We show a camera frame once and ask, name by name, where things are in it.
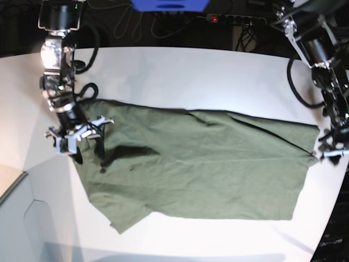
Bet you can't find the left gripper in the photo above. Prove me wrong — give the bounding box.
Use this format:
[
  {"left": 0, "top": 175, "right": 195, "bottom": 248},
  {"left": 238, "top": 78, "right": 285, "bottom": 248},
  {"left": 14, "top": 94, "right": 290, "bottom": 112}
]
[{"left": 317, "top": 130, "right": 348, "bottom": 165}]

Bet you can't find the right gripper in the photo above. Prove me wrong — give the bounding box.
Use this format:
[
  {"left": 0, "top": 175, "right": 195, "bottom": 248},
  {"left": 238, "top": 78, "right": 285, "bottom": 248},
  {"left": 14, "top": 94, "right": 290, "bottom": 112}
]
[{"left": 44, "top": 116, "right": 115, "bottom": 165}]

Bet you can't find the olive green t-shirt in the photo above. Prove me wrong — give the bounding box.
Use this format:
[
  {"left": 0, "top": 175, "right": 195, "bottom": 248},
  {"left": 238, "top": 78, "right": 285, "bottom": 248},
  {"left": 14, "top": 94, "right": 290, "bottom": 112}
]
[{"left": 76, "top": 100, "right": 319, "bottom": 233}]

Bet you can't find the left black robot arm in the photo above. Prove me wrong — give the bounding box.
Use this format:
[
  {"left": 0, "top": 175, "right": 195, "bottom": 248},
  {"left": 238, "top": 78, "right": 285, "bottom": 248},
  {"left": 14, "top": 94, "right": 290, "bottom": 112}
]
[{"left": 270, "top": 1, "right": 348, "bottom": 165}]

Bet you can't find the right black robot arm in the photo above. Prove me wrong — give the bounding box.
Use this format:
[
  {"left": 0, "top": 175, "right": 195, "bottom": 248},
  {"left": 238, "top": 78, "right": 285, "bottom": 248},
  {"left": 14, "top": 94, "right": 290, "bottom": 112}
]
[{"left": 38, "top": 1, "right": 113, "bottom": 164}]

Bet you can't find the blue plastic box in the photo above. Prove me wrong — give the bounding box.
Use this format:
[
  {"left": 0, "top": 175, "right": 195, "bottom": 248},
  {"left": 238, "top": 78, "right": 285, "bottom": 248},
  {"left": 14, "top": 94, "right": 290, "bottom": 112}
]
[{"left": 131, "top": 0, "right": 209, "bottom": 12}]

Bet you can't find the black power strip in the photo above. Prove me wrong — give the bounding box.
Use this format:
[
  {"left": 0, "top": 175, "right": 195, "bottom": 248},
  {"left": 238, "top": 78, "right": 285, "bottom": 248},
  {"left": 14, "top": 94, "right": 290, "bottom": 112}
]
[{"left": 206, "top": 14, "right": 268, "bottom": 26}]

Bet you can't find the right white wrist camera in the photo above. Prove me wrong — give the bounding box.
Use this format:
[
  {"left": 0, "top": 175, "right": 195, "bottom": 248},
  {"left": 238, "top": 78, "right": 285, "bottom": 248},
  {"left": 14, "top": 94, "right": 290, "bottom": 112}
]
[{"left": 55, "top": 135, "right": 77, "bottom": 155}]

